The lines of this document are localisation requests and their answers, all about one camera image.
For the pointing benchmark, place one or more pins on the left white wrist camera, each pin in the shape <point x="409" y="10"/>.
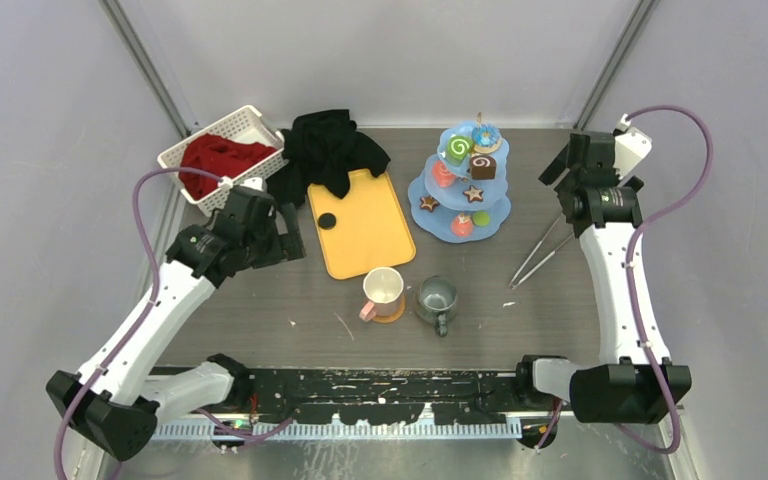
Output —
<point x="255" y="183"/>

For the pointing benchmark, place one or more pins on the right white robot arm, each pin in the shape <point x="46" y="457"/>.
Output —
<point x="635" y="378"/>

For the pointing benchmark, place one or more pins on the white plastic basket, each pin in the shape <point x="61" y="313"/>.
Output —
<point x="245" y="125"/>

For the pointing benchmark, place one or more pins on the chocolate swirl roll cake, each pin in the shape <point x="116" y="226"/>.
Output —
<point x="482" y="167"/>

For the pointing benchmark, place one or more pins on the red round cake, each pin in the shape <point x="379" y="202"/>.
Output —
<point x="462" y="225"/>

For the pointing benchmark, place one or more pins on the pink mug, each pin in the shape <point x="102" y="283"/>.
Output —
<point x="382" y="288"/>

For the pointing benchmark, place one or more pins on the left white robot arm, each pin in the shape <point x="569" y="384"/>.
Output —
<point x="109" y="401"/>

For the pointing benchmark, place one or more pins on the brown star cookie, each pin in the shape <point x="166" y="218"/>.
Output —
<point x="428" y="203"/>
<point x="473" y="194"/>

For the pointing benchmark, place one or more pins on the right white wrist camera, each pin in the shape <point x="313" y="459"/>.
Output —
<point x="631" y="147"/>

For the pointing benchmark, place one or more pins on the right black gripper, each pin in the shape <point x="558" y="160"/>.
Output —
<point x="557" y="169"/>

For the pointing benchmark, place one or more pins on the blue donut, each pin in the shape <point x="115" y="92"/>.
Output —
<point x="486" y="138"/>

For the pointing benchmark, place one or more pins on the red cloth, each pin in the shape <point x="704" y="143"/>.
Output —
<point x="219" y="156"/>

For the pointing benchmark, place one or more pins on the grey metal cup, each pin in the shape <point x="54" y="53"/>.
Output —
<point x="435" y="303"/>

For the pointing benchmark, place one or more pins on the woven coaster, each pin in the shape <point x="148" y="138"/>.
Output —
<point x="393" y="317"/>

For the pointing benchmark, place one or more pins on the yellow tray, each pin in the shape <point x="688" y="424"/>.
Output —
<point x="371" y="229"/>

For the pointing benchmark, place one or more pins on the green round macaron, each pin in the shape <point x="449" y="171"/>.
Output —
<point x="481" y="218"/>

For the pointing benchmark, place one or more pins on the metal tongs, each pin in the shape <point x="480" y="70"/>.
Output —
<point x="530" y="265"/>

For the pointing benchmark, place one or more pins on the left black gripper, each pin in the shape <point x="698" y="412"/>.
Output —
<point x="285" y="247"/>

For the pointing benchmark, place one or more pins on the blue three-tier cake stand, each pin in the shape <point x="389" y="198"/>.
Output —
<point x="452" y="201"/>

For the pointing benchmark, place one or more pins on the black round cookie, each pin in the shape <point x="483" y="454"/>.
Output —
<point x="327" y="221"/>

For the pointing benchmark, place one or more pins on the pink swirl roll cake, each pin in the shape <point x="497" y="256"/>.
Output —
<point x="442" y="176"/>

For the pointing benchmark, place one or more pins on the green roll cake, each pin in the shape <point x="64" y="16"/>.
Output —
<point x="458" y="147"/>

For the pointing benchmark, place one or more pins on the black cloth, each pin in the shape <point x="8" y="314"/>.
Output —
<point x="322" y="148"/>

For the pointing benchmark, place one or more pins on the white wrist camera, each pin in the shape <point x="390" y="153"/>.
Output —
<point x="255" y="183"/>
<point x="631" y="147"/>

